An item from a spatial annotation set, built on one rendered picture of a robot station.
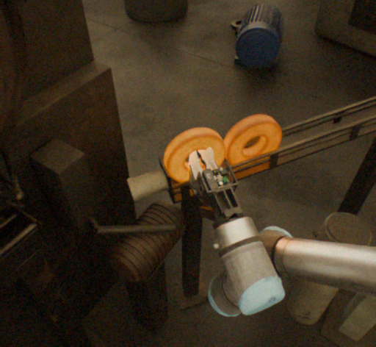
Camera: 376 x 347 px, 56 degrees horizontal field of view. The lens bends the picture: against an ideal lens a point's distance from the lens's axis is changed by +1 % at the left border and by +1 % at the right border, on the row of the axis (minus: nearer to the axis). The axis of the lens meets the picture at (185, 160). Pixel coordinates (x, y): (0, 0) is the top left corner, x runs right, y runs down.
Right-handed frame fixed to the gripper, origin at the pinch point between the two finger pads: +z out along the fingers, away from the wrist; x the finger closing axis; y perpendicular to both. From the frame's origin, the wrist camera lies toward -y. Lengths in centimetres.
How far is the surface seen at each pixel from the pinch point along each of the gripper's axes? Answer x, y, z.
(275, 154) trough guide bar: -20.4, -3.3, -5.0
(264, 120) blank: -17.1, 5.4, 0.4
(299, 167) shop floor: -75, -84, 19
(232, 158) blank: -9.3, -3.5, -2.8
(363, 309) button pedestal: -43, -41, -47
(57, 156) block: 30.3, 5.2, 4.5
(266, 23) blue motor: -103, -80, 119
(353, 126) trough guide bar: -43.4, -1.3, -4.3
